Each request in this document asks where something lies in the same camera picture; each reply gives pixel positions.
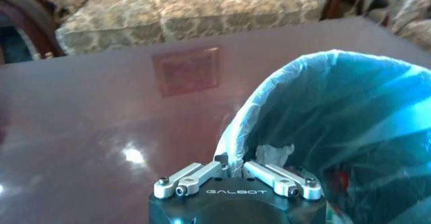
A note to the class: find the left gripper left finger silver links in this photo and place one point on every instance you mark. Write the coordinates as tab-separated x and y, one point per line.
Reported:
199	176

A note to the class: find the trash bin with blue bag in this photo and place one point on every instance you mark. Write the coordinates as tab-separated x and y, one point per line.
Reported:
336	123

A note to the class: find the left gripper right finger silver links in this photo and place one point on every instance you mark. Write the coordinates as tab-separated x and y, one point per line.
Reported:
279	177

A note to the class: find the patterned beige sofa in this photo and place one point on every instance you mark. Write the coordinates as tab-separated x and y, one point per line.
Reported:
188	12

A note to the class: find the patterned armchair with wooden frame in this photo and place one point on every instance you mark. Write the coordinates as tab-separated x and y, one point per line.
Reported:
387	4

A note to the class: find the dark wooden chair frame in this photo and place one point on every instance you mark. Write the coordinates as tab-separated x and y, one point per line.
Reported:
23	19

